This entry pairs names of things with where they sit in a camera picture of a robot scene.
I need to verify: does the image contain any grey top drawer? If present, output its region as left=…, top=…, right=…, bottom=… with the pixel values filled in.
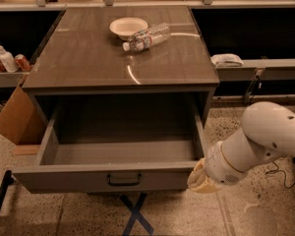
left=13, top=98, right=204, bottom=193

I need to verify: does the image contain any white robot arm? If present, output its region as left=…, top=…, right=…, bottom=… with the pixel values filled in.
left=187, top=101, right=295, bottom=194

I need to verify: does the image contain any grey drawer cabinet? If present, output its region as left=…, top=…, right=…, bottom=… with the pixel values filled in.
left=23, top=6, right=218, bottom=129

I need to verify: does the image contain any folded white cloth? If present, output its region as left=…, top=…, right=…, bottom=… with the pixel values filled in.
left=210, top=53, right=244, bottom=67

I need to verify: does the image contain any clear plastic water bottle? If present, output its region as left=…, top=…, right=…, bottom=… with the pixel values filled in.
left=123, top=23, right=170, bottom=52

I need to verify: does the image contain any white paper bowl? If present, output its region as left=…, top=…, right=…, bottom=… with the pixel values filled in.
left=109, top=18, right=148, bottom=40

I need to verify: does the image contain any brown cardboard box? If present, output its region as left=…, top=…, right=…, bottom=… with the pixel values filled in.
left=0, top=75, right=46, bottom=146

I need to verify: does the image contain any white pump bottle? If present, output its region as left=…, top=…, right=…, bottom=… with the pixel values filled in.
left=0, top=43, right=19, bottom=73

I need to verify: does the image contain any grey shelf rail right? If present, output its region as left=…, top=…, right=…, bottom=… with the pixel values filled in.
left=216, top=59, right=295, bottom=82

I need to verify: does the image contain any grey shelf rail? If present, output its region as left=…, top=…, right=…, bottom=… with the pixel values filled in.
left=216, top=59, right=295, bottom=82
left=0, top=72, right=28, bottom=89

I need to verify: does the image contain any grey shelf rail left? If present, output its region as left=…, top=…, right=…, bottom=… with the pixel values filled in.
left=0, top=72, right=28, bottom=89

